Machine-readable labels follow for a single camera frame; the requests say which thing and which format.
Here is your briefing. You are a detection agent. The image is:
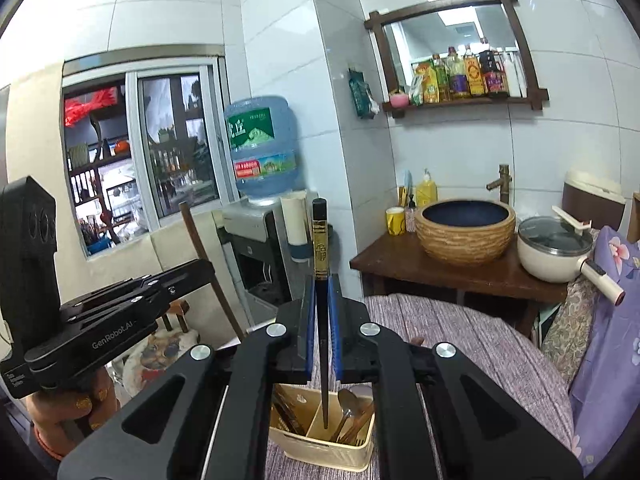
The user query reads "white cup tube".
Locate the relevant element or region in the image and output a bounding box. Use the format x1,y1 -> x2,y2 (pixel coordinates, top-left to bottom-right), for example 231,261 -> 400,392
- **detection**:
280,191 -> 308,248

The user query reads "white pot with handle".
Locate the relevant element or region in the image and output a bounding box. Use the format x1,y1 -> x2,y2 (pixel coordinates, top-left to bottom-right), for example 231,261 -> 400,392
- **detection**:
516,216 -> 626,306

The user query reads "dark wooden chair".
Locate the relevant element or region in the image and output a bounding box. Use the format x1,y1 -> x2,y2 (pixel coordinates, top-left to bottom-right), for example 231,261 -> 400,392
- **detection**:
112,300 -> 191,401

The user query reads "white bottle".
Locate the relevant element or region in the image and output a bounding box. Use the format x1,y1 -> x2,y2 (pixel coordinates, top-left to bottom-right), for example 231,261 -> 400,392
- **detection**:
502,52 -> 521,98

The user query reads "purple wood-print tablecloth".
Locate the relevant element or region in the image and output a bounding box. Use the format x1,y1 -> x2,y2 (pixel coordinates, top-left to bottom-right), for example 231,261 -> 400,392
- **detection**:
265,292 -> 576,480

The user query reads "black chopstick with gold band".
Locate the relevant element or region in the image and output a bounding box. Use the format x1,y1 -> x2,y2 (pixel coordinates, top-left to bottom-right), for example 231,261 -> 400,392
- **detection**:
311,198 -> 331,430

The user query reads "orange label bottle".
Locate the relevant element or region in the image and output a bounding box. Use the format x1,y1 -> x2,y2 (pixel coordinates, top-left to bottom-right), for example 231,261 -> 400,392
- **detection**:
464,44 -> 487,98

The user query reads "blue water jug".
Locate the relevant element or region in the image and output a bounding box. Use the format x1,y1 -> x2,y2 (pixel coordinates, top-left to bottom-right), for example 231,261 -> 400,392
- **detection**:
223,95 -> 301,206

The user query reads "grey water dispenser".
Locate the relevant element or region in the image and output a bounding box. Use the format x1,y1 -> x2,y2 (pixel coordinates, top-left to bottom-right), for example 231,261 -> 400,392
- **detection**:
217,195 -> 321,331

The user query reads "cat print cushion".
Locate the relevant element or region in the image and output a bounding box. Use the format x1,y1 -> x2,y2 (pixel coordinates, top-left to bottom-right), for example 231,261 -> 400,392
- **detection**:
122,330 -> 196,401

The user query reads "metal spoon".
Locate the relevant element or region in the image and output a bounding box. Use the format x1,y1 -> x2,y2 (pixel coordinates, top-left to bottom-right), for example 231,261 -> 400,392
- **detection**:
332,387 -> 358,443

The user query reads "paisley cloth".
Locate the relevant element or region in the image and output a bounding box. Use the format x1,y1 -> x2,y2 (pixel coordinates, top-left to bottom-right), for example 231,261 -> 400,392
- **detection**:
540,272 -> 593,386

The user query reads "glass pot lid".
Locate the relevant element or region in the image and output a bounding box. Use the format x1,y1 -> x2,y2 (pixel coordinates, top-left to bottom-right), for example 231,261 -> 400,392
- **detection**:
518,216 -> 593,256

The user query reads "purple floral cloth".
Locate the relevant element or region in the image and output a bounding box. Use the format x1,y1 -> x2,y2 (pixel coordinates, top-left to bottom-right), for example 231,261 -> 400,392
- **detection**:
567,225 -> 640,471

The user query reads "oil bottle with purple label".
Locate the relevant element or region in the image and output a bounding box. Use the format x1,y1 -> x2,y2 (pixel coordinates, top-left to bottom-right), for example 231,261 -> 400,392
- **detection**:
446,46 -> 471,100

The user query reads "wooden side shelf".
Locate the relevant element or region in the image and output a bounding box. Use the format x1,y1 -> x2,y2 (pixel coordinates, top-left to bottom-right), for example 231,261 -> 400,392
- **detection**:
627,192 -> 640,243

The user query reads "chair with printed cushion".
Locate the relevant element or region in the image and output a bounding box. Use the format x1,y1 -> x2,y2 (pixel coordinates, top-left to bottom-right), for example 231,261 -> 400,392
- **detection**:
150,210 -> 251,341

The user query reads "brown and white rice cooker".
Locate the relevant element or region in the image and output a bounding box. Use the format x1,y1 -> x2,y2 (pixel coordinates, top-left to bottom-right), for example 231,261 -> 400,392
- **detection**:
562,170 -> 627,221

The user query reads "woven pattern basin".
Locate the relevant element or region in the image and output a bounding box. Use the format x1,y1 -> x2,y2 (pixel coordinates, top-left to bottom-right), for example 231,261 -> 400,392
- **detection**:
415,199 -> 517,267

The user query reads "dark soy sauce bottle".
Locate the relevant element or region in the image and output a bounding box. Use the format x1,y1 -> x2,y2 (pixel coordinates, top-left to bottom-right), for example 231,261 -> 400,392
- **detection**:
479,37 -> 510,98

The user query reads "green packet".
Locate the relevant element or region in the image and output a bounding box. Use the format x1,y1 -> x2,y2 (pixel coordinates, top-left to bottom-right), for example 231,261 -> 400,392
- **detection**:
348,66 -> 380,120

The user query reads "brown wooden spoon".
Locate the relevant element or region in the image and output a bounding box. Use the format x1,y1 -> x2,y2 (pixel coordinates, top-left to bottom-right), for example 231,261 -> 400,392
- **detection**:
347,400 -> 376,446

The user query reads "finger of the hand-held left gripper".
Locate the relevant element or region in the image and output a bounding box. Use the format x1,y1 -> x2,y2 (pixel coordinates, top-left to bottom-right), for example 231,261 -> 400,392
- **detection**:
59,259 -> 216,323

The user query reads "yellow dish soap bottle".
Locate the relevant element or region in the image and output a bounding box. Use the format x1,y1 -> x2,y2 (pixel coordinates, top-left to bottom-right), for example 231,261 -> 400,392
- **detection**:
416,168 -> 438,208

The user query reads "bamboo style faucet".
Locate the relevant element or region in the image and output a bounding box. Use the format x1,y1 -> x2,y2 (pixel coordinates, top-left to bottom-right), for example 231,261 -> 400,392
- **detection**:
486,163 -> 512,206

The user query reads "long brown wooden chopstick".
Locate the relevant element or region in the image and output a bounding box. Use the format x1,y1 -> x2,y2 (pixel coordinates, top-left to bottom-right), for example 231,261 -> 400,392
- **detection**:
179,202 -> 247,341

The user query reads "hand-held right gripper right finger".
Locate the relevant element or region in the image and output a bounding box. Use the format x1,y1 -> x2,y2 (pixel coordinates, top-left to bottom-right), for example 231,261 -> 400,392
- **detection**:
327,274 -> 583,480

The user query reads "sliding window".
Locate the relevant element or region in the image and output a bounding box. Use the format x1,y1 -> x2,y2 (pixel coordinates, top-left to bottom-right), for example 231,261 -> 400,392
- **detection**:
62,45 -> 236,258

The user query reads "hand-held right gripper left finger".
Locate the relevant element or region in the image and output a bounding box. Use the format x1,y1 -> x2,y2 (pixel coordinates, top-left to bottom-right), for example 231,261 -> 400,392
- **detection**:
57,274 -> 317,480

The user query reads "yellow snack packet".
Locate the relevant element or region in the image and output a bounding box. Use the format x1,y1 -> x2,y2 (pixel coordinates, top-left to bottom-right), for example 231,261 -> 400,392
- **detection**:
410,60 -> 436,106

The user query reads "dark wooden vanity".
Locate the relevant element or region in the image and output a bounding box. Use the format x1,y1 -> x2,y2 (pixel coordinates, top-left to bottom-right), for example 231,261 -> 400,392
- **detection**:
350,230 -> 571,338

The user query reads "wooden framed mirror shelf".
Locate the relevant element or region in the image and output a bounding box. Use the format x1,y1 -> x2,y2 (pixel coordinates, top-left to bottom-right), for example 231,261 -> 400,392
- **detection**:
364,0 -> 550,120

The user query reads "yellow plastic utensil holder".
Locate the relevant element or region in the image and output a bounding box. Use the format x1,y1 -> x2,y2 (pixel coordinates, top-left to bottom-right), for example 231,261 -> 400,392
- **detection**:
267,382 -> 376,472

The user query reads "green label bottle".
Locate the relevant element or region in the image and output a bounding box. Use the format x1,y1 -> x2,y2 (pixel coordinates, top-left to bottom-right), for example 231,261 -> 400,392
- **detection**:
431,54 -> 451,102

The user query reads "white rice paddle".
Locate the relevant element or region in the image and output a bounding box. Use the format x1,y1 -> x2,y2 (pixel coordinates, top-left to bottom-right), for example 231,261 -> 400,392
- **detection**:
551,205 -> 592,231

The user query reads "yellow mug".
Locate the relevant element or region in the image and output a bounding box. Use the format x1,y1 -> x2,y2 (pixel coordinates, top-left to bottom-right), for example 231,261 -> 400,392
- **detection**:
385,206 -> 407,236

